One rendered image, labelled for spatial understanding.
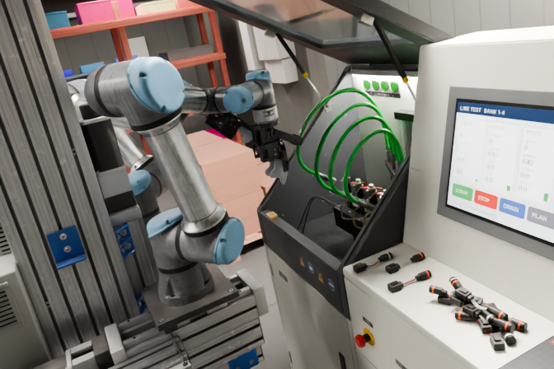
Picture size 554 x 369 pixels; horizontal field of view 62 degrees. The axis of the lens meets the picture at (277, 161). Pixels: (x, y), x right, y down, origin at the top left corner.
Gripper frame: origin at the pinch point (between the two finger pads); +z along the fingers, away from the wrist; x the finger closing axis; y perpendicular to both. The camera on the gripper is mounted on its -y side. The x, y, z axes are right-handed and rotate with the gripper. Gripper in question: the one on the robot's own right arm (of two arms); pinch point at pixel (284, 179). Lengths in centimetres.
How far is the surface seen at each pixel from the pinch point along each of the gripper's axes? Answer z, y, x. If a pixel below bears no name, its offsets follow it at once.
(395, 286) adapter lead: 21.2, -7.2, 43.1
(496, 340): 21, -10, 72
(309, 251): 26.4, -3.1, 2.0
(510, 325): 20, -14, 72
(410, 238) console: 20.6, -25.6, 26.7
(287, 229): 25.9, -4.5, -18.4
